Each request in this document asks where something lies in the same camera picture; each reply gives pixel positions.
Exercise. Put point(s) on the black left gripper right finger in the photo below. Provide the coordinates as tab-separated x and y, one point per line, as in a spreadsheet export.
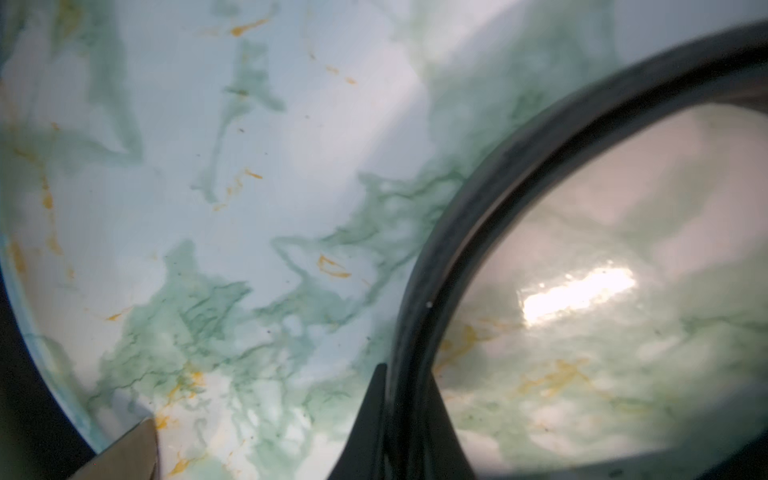
442	457

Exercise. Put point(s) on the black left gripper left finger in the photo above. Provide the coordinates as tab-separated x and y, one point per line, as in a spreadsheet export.
363	455

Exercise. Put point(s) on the black leather belt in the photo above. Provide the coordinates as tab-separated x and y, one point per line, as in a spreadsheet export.
729	67

